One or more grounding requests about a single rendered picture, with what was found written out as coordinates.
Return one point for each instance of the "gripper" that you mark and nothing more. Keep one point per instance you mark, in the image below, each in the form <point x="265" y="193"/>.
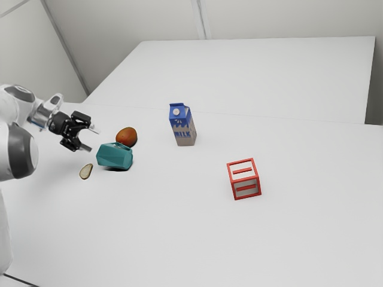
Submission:
<point x="61" y="125"/>

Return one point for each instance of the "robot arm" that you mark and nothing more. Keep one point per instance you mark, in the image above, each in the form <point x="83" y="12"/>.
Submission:
<point x="18" y="143"/>

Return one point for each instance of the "teal faceted mug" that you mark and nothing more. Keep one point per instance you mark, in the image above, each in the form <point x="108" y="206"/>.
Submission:
<point x="115" y="156"/>

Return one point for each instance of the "brown oval slice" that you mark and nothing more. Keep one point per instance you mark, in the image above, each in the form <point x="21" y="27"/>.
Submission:
<point x="85" y="171"/>

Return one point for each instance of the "red-orange mango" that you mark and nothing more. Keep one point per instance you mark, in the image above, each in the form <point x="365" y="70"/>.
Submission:
<point x="127" y="136"/>

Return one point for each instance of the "blue and grey milk carton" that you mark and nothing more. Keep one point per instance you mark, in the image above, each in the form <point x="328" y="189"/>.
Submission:
<point x="182" y="125"/>

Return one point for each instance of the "red frame cube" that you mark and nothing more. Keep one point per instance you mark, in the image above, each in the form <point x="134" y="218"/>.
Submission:
<point x="243" y="178"/>

